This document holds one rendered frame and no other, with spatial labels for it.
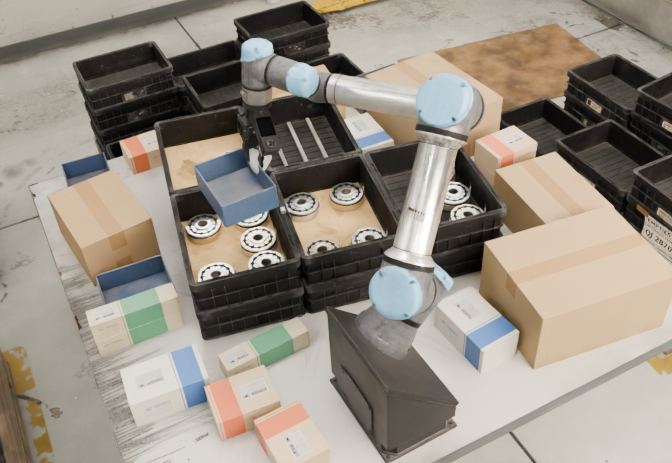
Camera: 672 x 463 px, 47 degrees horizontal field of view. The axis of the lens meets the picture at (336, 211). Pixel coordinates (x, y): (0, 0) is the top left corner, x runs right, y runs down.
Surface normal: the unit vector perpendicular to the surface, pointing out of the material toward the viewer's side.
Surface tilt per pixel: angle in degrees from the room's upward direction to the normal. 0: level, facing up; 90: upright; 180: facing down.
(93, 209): 0
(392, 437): 90
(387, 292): 59
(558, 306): 0
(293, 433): 0
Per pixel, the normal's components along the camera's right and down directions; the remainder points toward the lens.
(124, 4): 0.46, 0.56
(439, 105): -0.36, -0.15
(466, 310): -0.04, -0.76
